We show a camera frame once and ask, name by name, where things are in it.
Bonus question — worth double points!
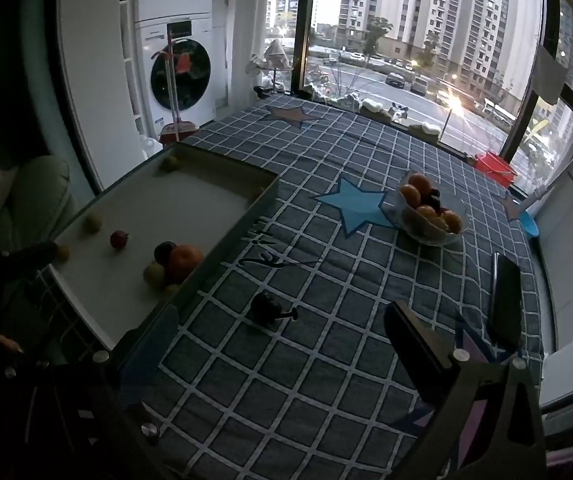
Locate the large orange fruit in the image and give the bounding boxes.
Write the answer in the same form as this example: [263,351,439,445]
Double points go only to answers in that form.
[170,244,204,271]

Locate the red small apple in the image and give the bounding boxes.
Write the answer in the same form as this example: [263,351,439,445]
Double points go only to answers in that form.
[110,230,129,252]

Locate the yellow-green small fruit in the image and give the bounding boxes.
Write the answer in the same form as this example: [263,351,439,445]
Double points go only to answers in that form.
[82,214,103,235]

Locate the dark plum fruit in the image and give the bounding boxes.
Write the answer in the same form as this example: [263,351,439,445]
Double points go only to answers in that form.
[154,240,177,266]

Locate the green-brown kiwi fruit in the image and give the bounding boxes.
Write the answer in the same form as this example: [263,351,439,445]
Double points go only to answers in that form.
[143,261,166,289]

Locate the checkered dark blue tablecloth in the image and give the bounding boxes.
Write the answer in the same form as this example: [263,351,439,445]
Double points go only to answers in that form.
[141,93,548,480]

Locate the glass fruit bowl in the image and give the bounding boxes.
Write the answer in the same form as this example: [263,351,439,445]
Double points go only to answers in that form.
[393,171,469,246]

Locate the red plastic basket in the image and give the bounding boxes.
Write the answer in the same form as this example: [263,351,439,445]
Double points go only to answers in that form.
[474,152,517,188]

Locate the white shallow tray box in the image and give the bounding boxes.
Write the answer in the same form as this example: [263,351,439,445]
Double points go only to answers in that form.
[50,143,280,350]

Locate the red broom with pole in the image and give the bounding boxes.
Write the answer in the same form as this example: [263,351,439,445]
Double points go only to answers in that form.
[151,25,198,145]

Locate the small table lamp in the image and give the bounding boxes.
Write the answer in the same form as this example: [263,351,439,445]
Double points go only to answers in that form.
[245,38,292,100]

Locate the lower white washing machine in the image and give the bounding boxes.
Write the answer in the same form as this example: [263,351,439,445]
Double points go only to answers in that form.
[136,14,216,138]

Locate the grey sofa cushion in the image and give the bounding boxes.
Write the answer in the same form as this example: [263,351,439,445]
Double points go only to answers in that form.
[0,155,77,252]

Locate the white cabinet panel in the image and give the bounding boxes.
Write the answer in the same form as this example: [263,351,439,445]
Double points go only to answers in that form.
[58,0,145,188]

